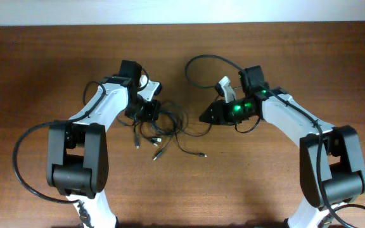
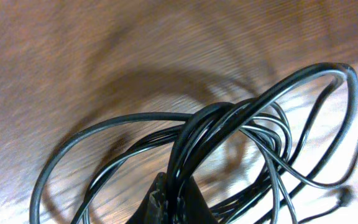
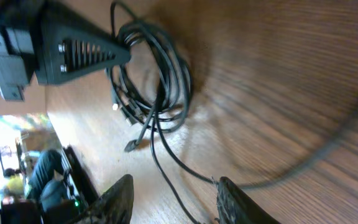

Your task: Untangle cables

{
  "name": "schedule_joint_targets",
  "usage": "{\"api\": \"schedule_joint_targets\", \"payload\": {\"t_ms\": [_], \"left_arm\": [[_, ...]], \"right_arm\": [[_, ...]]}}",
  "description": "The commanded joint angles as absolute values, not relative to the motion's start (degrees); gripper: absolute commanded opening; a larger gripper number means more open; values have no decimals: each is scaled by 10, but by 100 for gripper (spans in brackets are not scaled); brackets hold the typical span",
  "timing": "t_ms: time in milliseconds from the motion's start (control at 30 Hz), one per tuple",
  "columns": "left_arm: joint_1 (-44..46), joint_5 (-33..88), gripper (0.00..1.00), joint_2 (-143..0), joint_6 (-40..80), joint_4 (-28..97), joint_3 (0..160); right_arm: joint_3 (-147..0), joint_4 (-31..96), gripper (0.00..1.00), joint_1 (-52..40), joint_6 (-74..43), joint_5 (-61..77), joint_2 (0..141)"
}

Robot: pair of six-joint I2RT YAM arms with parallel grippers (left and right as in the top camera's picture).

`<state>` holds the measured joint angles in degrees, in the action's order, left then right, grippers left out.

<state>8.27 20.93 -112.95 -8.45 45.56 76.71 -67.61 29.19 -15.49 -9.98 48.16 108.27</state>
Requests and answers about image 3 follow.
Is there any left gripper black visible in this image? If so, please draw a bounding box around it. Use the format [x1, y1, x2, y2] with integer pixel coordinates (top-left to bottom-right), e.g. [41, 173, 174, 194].
[0, 0, 131, 86]

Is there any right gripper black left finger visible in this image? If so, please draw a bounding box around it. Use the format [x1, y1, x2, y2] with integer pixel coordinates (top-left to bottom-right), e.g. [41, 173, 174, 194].
[70, 174, 134, 224]

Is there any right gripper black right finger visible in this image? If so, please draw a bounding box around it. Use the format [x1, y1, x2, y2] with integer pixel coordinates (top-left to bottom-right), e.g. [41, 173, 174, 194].
[216, 177, 280, 224]

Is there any long thin black cable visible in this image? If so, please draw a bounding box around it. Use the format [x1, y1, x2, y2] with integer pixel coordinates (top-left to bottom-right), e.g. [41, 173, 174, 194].
[149, 102, 358, 224]

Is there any person in blue clothes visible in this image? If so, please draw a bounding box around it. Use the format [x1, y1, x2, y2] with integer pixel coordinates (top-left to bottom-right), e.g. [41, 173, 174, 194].
[25, 149, 68, 212]

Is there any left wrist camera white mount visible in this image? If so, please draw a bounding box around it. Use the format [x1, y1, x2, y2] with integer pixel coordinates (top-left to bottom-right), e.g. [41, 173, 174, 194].
[0, 31, 34, 101]

